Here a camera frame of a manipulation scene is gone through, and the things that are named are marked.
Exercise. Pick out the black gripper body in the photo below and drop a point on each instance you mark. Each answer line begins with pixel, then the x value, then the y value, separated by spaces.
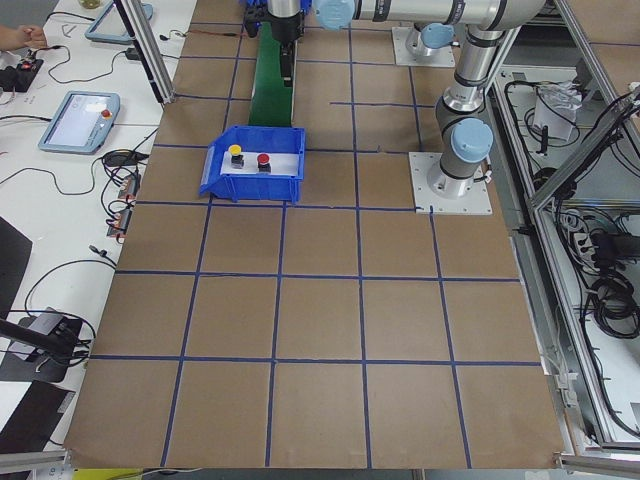
pixel 285 32

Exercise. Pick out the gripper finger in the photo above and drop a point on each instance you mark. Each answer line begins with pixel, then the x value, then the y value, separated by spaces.
pixel 285 59

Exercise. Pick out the red push button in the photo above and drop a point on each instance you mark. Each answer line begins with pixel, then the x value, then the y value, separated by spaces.
pixel 263 163

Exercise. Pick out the yellow push button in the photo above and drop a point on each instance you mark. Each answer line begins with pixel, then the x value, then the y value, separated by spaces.
pixel 236 156

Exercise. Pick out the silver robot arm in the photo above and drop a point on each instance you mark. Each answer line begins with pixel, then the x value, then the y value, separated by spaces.
pixel 288 8
pixel 467 140

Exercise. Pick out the person hand at desk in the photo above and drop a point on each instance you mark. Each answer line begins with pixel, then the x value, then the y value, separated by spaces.
pixel 24 36

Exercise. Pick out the green conveyor belt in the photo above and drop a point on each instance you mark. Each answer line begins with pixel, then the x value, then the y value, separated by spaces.
pixel 272 101

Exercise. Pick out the left blue plastic bin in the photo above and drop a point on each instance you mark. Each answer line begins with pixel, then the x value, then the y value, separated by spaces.
pixel 286 148

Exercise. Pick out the black power adapter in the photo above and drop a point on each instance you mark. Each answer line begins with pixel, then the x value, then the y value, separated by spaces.
pixel 132 54

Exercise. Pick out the far teach pendant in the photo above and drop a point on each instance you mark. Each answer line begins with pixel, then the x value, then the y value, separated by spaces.
pixel 108 27

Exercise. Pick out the teach pendant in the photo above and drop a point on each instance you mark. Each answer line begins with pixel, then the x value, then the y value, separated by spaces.
pixel 108 27
pixel 81 123

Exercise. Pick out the near teach pendant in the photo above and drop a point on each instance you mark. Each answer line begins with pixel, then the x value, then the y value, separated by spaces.
pixel 81 123

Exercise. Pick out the brown paper table cover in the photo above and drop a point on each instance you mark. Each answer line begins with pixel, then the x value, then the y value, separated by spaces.
pixel 342 331

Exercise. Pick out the aluminium frame post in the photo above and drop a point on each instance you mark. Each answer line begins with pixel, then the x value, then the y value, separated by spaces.
pixel 138 28

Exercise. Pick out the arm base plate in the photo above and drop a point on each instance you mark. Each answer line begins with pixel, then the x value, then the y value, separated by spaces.
pixel 424 45
pixel 435 193

